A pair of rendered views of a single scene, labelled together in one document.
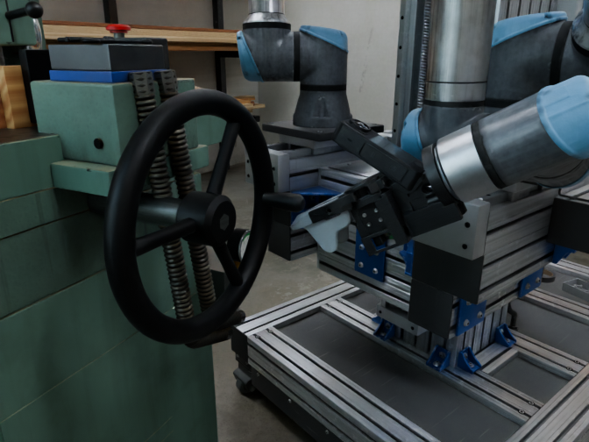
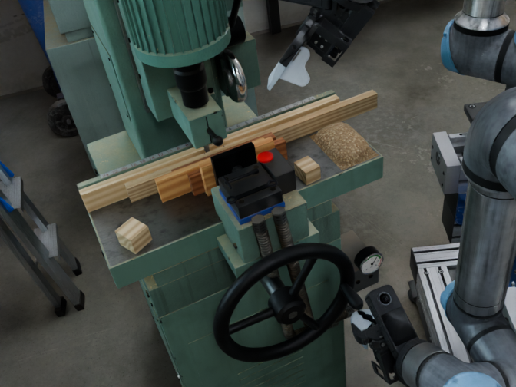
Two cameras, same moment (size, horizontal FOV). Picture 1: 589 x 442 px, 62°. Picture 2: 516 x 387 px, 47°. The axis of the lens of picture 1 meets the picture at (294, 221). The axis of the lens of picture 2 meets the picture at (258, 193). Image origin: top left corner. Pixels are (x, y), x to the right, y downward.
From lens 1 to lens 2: 0.79 m
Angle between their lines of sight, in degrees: 43
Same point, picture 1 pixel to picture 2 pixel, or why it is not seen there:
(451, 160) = (405, 371)
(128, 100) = (249, 233)
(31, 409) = (204, 339)
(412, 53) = not seen: outside the picture
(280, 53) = (481, 62)
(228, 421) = not seen: hidden behind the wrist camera
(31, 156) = (205, 236)
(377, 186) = (378, 345)
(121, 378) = (262, 325)
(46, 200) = (213, 253)
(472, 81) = (476, 305)
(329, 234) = not seen: hidden behind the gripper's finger
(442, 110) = (455, 307)
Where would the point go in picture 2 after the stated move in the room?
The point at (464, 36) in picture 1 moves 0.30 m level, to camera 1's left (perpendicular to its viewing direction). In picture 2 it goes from (469, 280) to (297, 206)
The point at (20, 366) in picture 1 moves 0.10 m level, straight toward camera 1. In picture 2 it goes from (199, 322) to (192, 362)
